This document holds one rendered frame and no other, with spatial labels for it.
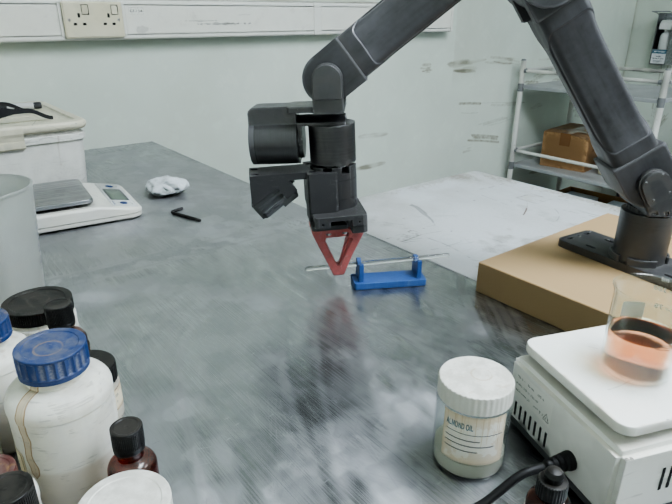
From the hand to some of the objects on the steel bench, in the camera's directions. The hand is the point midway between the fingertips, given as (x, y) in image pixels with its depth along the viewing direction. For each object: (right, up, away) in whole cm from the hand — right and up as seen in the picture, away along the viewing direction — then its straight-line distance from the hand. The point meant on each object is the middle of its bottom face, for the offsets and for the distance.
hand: (338, 268), depth 76 cm
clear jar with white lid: (+11, -15, -29) cm, 34 cm away
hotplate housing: (+25, -15, -28) cm, 40 cm away
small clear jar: (-13, -19, -39) cm, 46 cm away
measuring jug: (-45, -3, -1) cm, 45 cm away
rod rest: (+7, -2, +2) cm, 8 cm away
